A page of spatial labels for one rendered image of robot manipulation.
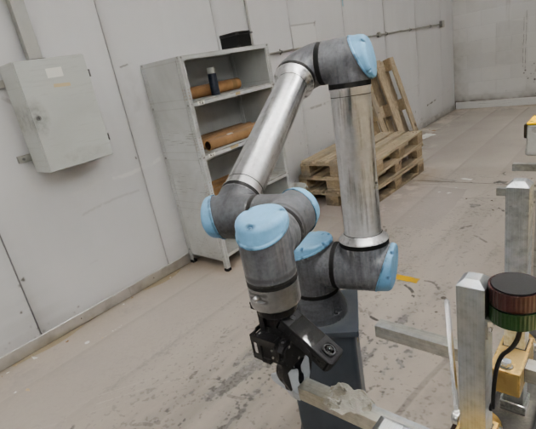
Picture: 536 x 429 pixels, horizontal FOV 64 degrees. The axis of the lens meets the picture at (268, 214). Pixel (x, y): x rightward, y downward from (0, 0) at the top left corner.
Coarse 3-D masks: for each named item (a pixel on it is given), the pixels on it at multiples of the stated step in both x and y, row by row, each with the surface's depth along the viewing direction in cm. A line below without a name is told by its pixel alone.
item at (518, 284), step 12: (504, 276) 54; (516, 276) 53; (528, 276) 53; (504, 288) 51; (516, 288) 51; (528, 288) 50; (492, 324) 56; (516, 336) 54; (492, 384) 59; (492, 396) 60; (492, 408) 60
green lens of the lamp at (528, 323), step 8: (488, 304) 53; (488, 312) 54; (496, 312) 52; (504, 312) 51; (496, 320) 52; (504, 320) 51; (512, 320) 51; (520, 320) 50; (528, 320) 50; (504, 328) 52; (512, 328) 51; (520, 328) 51; (528, 328) 50
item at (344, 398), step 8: (344, 384) 77; (336, 392) 75; (344, 392) 74; (352, 392) 74; (360, 392) 74; (328, 400) 73; (336, 400) 72; (344, 400) 73; (352, 400) 71; (360, 400) 72; (368, 400) 71; (328, 408) 72; (336, 408) 72; (344, 408) 72; (352, 408) 71; (360, 408) 71; (368, 408) 71
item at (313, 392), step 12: (300, 384) 79; (312, 384) 79; (300, 396) 79; (312, 396) 77; (324, 396) 76; (324, 408) 76; (372, 408) 71; (348, 420) 73; (360, 420) 71; (372, 420) 69; (396, 420) 68; (408, 420) 68
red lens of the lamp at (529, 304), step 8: (504, 272) 55; (520, 272) 54; (488, 280) 54; (488, 288) 53; (488, 296) 53; (496, 296) 51; (504, 296) 50; (512, 296) 50; (528, 296) 49; (496, 304) 52; (504, 304) 51; (512, 304) 50; (520, 304) 49; (528, 304) 49; (512, 312) 50; (520, 312) 50; (528, 312) 50
